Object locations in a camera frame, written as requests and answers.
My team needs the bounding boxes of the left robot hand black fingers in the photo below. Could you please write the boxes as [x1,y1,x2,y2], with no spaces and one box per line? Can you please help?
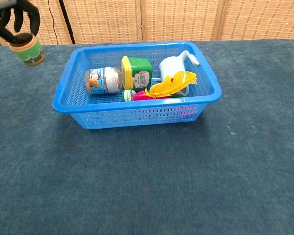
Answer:
[0,0,41,44]

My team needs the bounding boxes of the small terracotta cup green band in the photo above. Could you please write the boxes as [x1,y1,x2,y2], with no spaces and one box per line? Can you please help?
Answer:
[9,33,46,67]

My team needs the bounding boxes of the glass jar with blue label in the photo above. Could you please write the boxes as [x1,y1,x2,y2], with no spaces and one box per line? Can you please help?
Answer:
[84,66,123,95]

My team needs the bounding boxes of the green box with yellow lid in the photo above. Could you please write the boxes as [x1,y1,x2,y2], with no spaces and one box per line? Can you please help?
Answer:
[121,55,154,93]

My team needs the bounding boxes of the light blue plastic mug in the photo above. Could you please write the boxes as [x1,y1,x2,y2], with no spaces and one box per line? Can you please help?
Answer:
[158,50,200,97]

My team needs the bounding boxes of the colourful feather shuttlecock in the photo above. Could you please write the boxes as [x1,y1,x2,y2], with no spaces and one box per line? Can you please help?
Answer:
[121,70,198,101]

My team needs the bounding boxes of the blue perforated plastic basket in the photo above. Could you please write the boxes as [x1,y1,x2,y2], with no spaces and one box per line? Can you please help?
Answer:
[51,41,222,130]

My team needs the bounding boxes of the bamboo folding screen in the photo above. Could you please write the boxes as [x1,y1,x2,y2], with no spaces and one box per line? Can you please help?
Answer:
[0,0,294,46]

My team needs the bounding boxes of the teal table cloth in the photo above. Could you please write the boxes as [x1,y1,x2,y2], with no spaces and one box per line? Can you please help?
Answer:
[0,39,294,235]

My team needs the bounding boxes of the thin black hanging cable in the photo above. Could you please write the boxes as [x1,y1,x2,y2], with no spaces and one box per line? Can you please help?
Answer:
[48,0,59,45]

